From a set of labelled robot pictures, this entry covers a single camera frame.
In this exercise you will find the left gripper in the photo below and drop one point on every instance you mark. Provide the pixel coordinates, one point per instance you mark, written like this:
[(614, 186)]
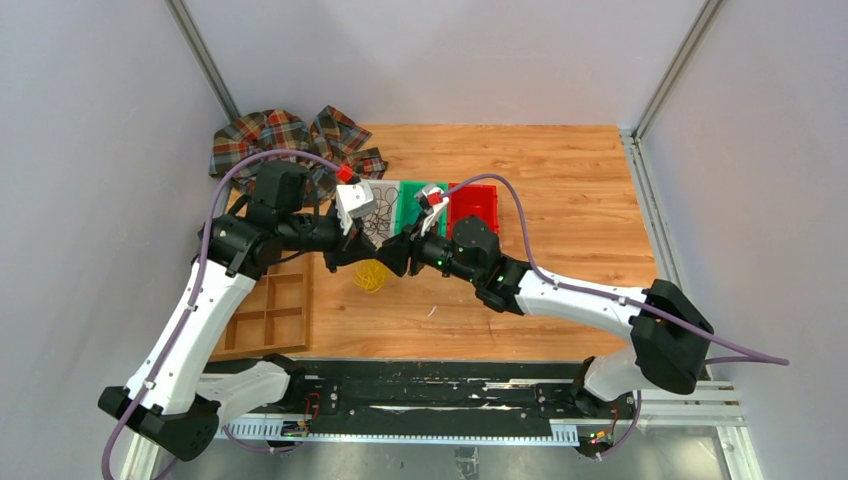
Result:
[(349, 248)]

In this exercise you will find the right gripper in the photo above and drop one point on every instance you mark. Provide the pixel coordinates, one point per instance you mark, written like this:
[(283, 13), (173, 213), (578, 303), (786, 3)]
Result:
[(395, 253)]

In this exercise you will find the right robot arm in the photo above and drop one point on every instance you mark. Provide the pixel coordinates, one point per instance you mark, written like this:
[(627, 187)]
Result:
[(665, 331)]

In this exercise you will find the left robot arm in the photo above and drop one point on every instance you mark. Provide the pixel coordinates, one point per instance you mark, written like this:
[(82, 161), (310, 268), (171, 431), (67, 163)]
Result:
[(164, 400)]

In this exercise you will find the green plastic bin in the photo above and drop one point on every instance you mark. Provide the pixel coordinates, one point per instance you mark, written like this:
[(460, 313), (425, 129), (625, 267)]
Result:
[(408, 209)]

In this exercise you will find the white plastic bin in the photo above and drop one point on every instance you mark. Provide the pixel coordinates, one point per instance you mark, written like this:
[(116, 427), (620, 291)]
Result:
[(379, 225)]

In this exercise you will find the red plastic bin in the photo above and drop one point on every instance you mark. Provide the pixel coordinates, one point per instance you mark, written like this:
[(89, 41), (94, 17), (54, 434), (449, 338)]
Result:
[(478, 200)]

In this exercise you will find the wooden divided tray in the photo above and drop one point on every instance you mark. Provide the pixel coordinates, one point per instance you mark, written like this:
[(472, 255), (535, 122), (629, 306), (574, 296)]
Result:
[(276, 317)]

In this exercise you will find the plaid cloth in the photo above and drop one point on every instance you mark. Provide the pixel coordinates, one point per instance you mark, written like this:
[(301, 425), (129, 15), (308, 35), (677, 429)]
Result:
[(332, 135)]

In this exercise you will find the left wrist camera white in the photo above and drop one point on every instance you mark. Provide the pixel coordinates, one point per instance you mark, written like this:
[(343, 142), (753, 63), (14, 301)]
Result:
[(354, 201)]

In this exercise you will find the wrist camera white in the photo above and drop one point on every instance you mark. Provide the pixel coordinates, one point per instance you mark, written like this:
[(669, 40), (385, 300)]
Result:
[(354, 201), (433, 202)]

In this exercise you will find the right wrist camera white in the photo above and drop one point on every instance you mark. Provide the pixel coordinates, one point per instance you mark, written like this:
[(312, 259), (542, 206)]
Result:
[(433, 202)]

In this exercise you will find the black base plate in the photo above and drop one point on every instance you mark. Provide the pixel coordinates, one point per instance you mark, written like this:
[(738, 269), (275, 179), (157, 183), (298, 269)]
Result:
[(496, 400)]

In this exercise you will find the aluminium front rail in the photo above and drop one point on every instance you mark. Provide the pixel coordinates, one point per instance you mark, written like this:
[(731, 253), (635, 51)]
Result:
[(713, 403)]

